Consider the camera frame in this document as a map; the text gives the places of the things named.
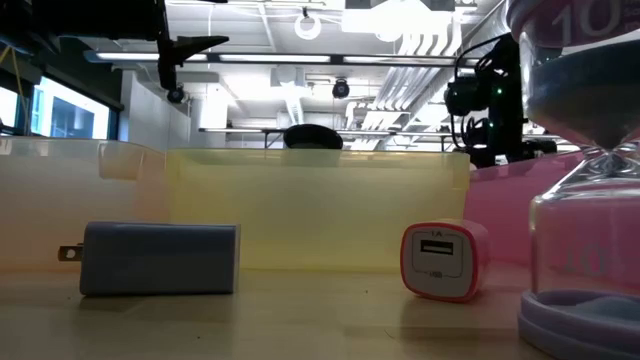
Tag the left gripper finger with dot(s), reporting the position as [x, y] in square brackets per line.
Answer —
[172, 50]

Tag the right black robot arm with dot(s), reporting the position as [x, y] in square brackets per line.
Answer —
[507, 100]

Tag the black ceiling spotlight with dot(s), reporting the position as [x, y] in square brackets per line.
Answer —
[341, 89]
[176, 96]

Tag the room window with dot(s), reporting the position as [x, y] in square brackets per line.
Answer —
[70, 115]

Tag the long ceiling light bar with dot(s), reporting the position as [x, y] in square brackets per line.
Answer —
[275, 58]

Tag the orange translucent plastic bin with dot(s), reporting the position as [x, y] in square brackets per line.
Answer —
[50, 210]

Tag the yellow translucent plastic bin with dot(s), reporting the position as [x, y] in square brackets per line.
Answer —
[320, 215]

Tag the white ceiling pipes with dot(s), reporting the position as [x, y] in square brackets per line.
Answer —
[415, 75]

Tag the red white USB charger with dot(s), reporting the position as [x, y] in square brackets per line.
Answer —
[442, 262]

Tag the red translucent plastic bin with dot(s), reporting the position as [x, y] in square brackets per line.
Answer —
[500, 220]

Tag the lavender sand hourglass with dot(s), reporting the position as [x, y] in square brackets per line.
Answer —
[585, 100]

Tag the blue-grey wall charger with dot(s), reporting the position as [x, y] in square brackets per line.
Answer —
[160, 260]

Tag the silver ventilation duct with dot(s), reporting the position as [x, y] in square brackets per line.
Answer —
[487, 27]

